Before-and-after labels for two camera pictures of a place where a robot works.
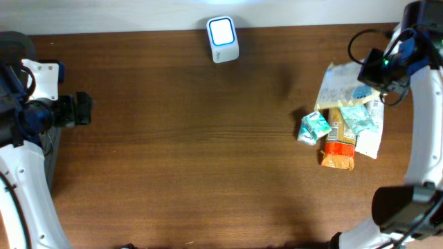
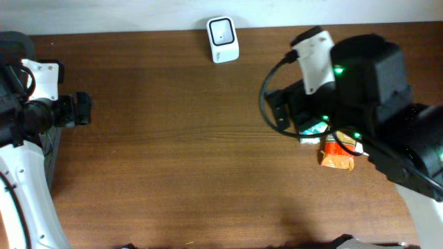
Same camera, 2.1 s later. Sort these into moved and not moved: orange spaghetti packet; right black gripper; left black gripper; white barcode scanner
Moved: right black gripper
Not moved: orange spaghetti packet; white barcode scanner; left black gripper
